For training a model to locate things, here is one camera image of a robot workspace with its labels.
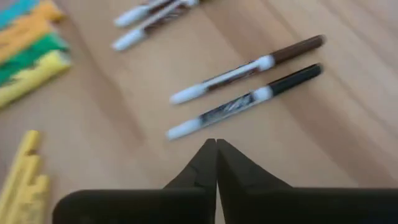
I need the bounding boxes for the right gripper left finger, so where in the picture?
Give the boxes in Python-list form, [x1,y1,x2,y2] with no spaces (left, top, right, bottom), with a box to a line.
[151,138,218,224]

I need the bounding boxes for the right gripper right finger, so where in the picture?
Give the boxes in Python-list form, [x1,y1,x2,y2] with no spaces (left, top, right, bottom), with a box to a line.
[217,138,312,224]

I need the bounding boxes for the dark brown cap marker pen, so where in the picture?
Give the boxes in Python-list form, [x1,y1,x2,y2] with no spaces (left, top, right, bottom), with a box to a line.
[169,34,327,105]

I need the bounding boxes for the yellow slim highlighter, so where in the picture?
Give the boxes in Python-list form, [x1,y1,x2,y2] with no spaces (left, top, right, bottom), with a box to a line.
[0,129,42,218]
[18,174,51,224]
[2,154,44,224]

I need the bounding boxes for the green chunky highlighter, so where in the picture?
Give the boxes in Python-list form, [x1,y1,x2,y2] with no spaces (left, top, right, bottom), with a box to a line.
[0,32,70,87]

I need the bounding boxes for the orange chunky highlighter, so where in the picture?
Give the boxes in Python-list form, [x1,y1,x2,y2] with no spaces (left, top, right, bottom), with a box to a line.
[0,0,65,47]

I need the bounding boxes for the teal chunky highlighter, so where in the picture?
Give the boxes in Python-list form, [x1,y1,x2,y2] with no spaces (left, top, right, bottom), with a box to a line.
[0,0,40,31]

